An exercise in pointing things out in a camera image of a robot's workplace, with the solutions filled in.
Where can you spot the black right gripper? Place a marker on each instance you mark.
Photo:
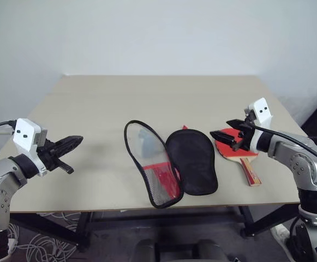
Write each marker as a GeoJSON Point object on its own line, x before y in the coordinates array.
{"type": "Point", "coordinates": [246, 136]}

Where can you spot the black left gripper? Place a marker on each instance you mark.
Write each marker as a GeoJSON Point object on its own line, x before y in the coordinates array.
{"type": "Point", "coordinates": [49, 157]}

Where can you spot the red table tennis paddle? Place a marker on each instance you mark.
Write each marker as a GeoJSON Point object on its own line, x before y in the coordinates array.
{"type": "Point", "coordinates": [252, 174]}

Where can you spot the black and red paddle case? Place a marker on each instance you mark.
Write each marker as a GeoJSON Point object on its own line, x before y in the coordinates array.
{"type": "Point", "coordinates": [193, 163]}

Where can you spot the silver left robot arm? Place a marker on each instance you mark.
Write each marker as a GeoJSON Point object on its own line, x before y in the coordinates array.
{"type": "Point", "coordinates": [0, 174]}

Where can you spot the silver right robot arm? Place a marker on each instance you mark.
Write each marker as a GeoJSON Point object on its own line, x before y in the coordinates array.
{"type": "Point", "coordinates": [305, 161]}

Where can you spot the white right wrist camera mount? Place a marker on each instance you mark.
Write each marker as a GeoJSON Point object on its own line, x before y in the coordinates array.
{"type": "Point", "coordinates": [262, 109]}

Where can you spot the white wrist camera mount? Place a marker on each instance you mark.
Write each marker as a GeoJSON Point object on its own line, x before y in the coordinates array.
{"type": "Point", "coordinates": [24, 133]}
{"type": "Point", "coordinates": [262, 109]}

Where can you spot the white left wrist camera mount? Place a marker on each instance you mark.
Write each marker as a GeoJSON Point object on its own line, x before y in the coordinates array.
{"type": "Point", "coordinates": [24, 133]}

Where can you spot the black metal table frame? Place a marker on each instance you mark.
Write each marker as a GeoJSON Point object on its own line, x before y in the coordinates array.
{"type": "Point", "coordinates": [248, 221]}

